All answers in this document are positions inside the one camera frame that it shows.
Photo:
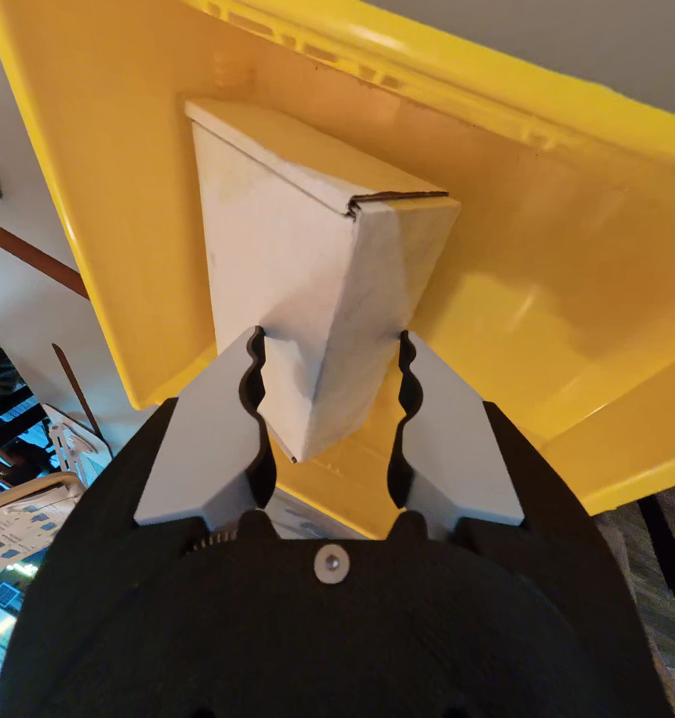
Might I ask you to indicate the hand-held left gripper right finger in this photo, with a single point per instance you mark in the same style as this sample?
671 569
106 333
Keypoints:
461 454

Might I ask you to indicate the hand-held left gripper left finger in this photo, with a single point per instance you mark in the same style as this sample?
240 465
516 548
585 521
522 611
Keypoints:
197 449

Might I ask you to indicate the white cardboard mailer box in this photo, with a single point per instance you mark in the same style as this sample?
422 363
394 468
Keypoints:
281 269

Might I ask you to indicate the yellow plastic bin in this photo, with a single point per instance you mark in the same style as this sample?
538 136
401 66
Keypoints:
539 252

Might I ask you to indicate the printed paper sheet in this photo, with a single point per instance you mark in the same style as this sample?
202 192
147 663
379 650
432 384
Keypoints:
304 521

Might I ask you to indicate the white and wooden document stand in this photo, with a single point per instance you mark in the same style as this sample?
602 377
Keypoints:
34 488

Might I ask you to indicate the printed instruction sheet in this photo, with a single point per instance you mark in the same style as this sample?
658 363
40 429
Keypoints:
12 533

